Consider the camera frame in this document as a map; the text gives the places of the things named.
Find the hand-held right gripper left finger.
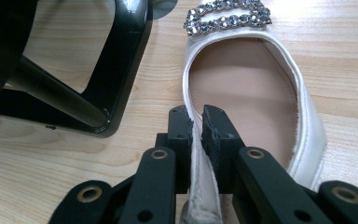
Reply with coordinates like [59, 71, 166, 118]
[155, 105, 195, 194]

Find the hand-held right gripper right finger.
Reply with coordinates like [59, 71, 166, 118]
[200, 104, 247, 194]

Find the white slingback heeled shoe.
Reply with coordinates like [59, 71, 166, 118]
[179, 0, 328, 224]

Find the red and black shoe rack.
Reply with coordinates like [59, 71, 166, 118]
[0, 0, 154, 139]

